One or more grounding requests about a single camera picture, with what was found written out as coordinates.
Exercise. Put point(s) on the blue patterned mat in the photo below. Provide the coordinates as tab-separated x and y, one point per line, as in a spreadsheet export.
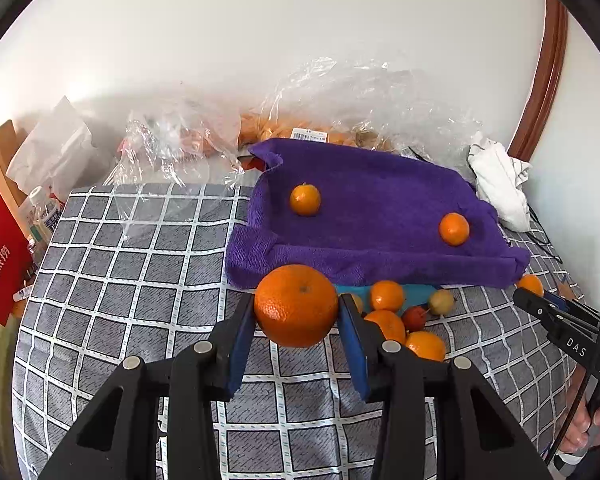
416	294

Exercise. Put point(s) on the red paper bag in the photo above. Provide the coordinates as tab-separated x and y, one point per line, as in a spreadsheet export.
2	250

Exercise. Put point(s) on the person's right hand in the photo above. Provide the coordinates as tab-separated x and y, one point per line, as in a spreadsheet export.
577	430

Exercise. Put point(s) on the brown cardboard box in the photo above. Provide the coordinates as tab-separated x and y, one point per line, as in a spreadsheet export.
0	150

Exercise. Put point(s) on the small red fruit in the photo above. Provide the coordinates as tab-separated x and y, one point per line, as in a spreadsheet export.
414	318

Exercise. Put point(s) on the purple towel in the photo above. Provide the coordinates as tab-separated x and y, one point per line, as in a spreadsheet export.
380	200

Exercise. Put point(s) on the pile of bagged mandarins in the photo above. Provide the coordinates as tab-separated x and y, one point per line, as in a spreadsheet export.
197	142

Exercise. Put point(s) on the pile of bagged kumquats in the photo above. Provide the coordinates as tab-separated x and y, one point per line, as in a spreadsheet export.
280	127

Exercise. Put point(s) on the clear plastic water bottle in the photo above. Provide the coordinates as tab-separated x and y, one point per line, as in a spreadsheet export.
42	215

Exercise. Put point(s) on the brown wooden frame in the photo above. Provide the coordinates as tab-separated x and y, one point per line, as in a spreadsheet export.
545	80

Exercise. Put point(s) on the small oval orange mandarin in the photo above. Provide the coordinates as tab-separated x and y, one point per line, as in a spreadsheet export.
530	284

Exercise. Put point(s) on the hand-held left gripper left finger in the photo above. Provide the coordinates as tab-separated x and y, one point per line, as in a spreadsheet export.
240	350

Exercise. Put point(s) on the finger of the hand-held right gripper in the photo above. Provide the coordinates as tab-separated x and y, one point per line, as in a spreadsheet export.
532	305
562	302

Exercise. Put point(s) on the large orange mandarin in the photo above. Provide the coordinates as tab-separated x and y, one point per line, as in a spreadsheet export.
296	306

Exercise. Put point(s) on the pile of bagged longans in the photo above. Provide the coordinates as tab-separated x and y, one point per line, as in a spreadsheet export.
372	140

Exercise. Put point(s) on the white cloth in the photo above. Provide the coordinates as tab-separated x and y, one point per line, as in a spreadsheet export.
497	180

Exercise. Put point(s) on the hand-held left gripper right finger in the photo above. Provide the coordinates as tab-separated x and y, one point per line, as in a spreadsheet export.
352	350

